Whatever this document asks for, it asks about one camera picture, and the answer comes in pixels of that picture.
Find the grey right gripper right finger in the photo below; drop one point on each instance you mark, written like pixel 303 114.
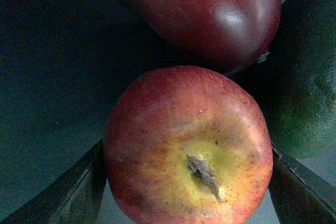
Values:
pixel 298 194

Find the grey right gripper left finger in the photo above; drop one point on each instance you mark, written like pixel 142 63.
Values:
pixel 74 197

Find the red yellow apple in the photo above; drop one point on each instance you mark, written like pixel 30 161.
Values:
pixel 187 145

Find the red orange mango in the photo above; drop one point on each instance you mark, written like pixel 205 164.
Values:
pixel 225 35

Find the dark green avocado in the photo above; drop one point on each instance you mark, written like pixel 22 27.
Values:
pixel 295 85

